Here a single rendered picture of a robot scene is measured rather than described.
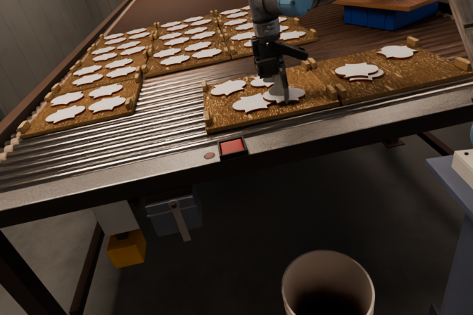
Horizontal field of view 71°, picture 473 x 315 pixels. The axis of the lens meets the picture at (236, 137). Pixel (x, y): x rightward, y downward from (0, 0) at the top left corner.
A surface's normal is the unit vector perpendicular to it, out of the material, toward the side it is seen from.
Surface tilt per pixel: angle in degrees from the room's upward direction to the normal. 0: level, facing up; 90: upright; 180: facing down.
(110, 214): 90
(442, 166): 0
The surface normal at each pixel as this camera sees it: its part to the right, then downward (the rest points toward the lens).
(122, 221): 0.14, 0.51
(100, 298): -0.18, -0.83
